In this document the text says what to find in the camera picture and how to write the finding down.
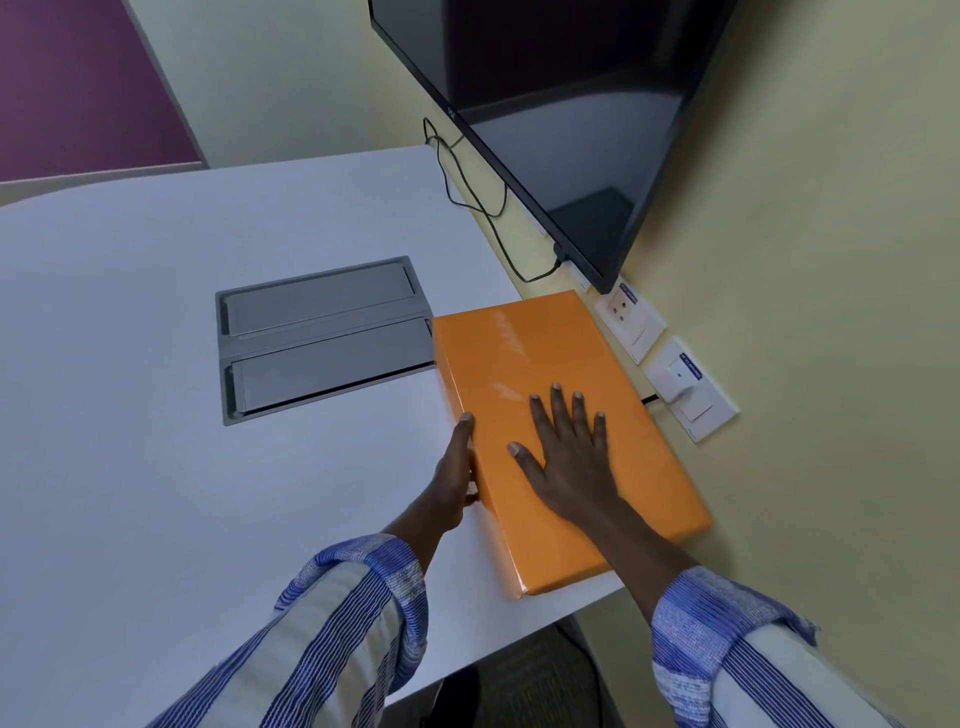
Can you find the person's right hand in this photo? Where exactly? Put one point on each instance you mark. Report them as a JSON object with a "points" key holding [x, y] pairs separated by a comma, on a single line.
{"points": [[574, 469]]}

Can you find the person's left hand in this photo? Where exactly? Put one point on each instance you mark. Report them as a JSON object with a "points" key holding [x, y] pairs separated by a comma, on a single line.
{"points": [[448, 484]]}

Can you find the person's right thumb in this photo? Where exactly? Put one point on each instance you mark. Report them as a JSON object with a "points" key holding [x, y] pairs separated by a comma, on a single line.
{"points": [[527, 461]]}

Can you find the person's left thumb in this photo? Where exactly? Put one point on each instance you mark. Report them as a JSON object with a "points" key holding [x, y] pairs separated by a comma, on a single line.
{"points": [[465, 442]]}

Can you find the person's right middle finger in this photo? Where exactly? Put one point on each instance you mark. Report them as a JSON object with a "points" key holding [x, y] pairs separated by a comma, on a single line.
{"points": [[561, 415]]}

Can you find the person's right little finger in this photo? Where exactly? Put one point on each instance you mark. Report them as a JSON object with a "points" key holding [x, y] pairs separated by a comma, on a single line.
{"points": [[598, 431]]}

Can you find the orange box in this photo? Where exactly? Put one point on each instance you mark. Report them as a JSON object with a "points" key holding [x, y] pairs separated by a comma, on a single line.
{"points": [[525, 390]]}

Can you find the person's left forearm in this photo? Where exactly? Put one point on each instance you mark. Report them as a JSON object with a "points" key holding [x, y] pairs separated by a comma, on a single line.
{"points": [[330, 630]]}

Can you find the person's right forearm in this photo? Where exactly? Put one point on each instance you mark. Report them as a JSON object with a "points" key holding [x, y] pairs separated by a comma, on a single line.
{"points": [[712, 637]]}

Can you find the white plug adapter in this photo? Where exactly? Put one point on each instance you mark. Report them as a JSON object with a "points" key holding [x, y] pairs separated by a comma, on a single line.
{"points": [[679, 375]]}

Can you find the white socket plate with adapter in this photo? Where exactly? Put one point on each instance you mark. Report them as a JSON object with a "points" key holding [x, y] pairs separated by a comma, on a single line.
{"points": [[694, 390]]}

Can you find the white wall socket plate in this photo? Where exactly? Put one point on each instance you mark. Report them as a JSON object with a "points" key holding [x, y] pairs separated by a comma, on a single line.
{"points": [[631, 319]]}

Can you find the black wall television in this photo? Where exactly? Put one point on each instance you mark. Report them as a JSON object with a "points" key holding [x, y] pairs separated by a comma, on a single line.
{"points": [[555, 112]]}

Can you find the purple wall panel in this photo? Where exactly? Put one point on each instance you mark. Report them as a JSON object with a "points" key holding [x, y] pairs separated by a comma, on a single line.
{"points": [[75, 82]]}

